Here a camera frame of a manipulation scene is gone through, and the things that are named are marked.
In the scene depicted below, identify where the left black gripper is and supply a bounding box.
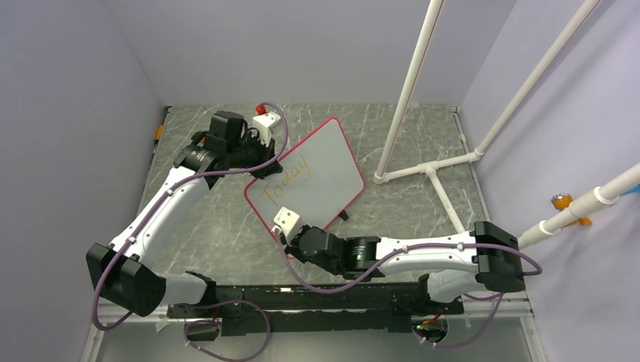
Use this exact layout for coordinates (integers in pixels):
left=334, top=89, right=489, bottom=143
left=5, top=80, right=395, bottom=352
left=227, top=130, right=280, bottom=179

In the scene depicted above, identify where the red-framed whiteboard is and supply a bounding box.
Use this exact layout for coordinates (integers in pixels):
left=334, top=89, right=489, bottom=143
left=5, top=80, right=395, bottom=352
left=244, top=117, right=365, bottom=240

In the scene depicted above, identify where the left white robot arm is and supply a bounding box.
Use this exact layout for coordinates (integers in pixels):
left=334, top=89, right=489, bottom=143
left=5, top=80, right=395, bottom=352
left=86, top=105, right=285, bottom=324

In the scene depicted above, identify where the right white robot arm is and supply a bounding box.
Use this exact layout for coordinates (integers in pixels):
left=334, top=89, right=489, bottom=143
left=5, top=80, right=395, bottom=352
left=272, top=221, right=525, bottom=313

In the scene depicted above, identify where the orange tool at edge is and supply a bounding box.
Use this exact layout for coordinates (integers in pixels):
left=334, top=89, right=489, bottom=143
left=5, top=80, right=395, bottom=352
left=154, top=124, right=164, bottom=146

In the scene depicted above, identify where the white PVC pipe right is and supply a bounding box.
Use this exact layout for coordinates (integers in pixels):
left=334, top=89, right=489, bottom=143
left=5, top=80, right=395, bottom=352
left=518, top=163, right=639, bottom=250

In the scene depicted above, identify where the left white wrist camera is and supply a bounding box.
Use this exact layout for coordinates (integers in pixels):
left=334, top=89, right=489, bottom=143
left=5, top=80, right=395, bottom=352
left=252, top=105, right=282, bottom=146

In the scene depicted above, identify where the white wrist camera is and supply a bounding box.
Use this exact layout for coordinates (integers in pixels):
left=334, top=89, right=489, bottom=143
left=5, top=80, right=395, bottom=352
left=252, top=105, right=282, bottom=146
left=272, top=207, right=304, bottom=241

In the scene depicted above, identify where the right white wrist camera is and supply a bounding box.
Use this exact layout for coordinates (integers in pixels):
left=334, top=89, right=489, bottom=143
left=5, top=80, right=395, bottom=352
left=272, top=207, right=304, bottom=241

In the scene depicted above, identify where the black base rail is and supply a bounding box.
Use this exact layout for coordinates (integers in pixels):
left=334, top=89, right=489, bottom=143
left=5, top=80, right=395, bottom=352
left=168, top=281, right=464, bottom=336

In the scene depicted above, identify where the white PVC pipe frame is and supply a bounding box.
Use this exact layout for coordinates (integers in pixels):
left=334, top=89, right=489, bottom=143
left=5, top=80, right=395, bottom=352
left=373, top=0, right=604, bottom=233

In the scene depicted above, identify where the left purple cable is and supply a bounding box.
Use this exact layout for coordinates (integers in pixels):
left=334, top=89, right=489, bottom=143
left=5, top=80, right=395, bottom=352
left=91, top=101, right=290, bottom=362

